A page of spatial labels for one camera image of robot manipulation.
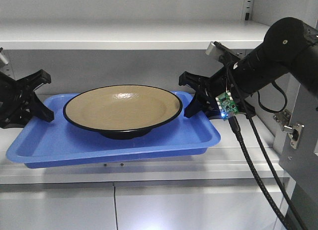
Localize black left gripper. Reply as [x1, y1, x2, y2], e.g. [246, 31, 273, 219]
[0, 69, 54, 128]

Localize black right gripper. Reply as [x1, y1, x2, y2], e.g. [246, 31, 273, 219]
[178, 67, 255, 119]

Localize blue plastic tray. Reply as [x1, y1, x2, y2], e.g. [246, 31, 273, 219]
[6, 94, 221, 168]

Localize beige plate with black rim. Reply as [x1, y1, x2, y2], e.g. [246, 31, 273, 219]
[63, 84, 183, 140]

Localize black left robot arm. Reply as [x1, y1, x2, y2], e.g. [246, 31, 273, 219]
[0, 70, 54, 129]

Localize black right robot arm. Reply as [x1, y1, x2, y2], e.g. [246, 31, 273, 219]
[179, 17, 318, 118]

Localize white cabinet shelves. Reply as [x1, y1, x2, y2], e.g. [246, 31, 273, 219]
[0, 0, 318, 230]

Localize metal cabinet door hinge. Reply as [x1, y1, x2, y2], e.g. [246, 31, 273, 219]
[273, 109, 305, 150]

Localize grey cabinet door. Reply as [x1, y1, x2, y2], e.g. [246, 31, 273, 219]
[279, 77, 318, 230]

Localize green circuit board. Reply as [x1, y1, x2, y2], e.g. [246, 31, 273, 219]
[215, 90, 239, 120]

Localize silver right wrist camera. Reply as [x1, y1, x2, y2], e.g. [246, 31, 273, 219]
[205, 41, 243, 63]

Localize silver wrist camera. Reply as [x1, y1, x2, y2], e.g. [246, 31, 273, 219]
[0, 47, 9, 68]
[205, 41, 243, 63]

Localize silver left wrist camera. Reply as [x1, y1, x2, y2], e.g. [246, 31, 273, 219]
[0, 47, 9, 68]

